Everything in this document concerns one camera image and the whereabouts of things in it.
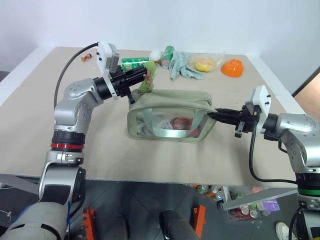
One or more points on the green pouch with clear window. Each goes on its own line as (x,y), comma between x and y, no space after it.
(172,100)

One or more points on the pale green cloth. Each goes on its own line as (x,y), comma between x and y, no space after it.
(182,65)

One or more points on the white fluffy ball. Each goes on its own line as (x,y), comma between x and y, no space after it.
(155,55)

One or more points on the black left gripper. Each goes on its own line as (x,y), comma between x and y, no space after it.
(120,83)

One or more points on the purple packet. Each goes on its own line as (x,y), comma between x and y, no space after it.
(271,205)

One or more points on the orange plastic bowl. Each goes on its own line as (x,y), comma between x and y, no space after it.
(232,67)

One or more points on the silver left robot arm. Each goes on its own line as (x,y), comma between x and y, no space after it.
(72,107)

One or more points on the clear bag with yellow items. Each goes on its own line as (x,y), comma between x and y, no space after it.
(203,63)

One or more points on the white shoe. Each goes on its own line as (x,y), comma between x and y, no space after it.
(282,231)

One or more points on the white grey folded cloth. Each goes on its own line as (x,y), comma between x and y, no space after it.
(155,123)

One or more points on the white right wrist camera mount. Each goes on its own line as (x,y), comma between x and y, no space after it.
(261,100)

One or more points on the box of crushed cans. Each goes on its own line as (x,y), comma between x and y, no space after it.
(247,212)

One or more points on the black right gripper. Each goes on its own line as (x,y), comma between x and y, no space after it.
(247,121)

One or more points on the dark rounded shape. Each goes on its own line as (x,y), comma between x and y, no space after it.
(177,225)

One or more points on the green soda can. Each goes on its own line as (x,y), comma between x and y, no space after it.
(168,53)
(131,63)

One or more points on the red round item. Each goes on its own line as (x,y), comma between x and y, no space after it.
(183,123)

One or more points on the small red orange candy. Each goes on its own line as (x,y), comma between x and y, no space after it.
(86,57)

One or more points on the grey flat board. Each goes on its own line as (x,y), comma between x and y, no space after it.
(260,198)

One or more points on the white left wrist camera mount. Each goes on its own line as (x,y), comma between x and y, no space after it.
(103,53)

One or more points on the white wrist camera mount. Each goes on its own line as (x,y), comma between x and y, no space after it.
(103,53)
(261,100)

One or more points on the orange black clamp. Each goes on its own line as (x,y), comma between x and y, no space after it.
(200,220)
(88,222)

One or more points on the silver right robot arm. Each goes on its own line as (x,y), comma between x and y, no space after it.
(295,127)

